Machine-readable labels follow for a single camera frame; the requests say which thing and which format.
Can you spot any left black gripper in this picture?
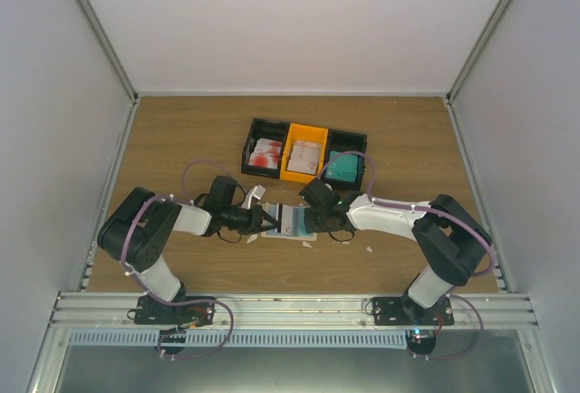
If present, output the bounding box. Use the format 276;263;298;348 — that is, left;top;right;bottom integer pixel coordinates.
222;205;279;235

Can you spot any beige card holder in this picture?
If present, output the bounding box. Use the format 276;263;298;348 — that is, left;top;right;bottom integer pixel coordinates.
260;203;317;242

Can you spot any black bin with teal cards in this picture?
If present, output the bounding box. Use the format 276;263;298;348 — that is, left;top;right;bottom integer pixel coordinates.
322;129;367;190

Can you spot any black bin with red cards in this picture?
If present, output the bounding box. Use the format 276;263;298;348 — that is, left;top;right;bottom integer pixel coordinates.
241;118;290;179

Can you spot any yellow bin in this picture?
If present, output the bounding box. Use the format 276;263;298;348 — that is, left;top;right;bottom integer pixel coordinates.
279;123;329;184

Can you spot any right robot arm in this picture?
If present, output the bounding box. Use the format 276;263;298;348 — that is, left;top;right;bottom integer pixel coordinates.
300;178;496;325

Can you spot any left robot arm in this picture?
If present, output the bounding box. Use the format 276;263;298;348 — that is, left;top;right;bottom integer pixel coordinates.
97;176;281;324

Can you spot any teal card stack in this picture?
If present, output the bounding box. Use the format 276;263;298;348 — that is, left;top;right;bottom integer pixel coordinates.
325;150;363;183

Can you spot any red white card stack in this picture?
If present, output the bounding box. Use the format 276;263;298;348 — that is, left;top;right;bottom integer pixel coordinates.
248;139;282;169

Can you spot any white patterned card stack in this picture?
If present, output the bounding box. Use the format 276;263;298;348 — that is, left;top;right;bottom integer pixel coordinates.
286;140;322;175

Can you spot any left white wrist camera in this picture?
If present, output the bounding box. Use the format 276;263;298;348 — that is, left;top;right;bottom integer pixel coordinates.
242;185;266;209

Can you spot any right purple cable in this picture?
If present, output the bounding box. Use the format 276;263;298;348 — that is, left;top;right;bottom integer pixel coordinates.
312;150;498;360

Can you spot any purple cable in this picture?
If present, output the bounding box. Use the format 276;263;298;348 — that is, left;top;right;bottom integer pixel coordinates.
312;150;498;360
120;159;235;360

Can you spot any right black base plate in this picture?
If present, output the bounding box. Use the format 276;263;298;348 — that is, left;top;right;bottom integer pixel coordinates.
365;296;455;326

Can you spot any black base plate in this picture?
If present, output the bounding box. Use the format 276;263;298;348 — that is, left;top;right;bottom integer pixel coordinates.
127;296;215;328
365;296;455;326

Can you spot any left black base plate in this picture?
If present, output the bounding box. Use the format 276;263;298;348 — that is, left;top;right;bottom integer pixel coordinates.
127;296;215;328

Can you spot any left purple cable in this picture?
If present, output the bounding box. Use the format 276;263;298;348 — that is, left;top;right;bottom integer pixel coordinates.
120;159;235;360

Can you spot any grey slotted cable duct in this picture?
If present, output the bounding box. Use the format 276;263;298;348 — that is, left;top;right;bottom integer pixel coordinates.
69;329;407;350

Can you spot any aluminium front rail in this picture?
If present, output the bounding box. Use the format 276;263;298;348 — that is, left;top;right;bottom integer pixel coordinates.
49;292;538;330

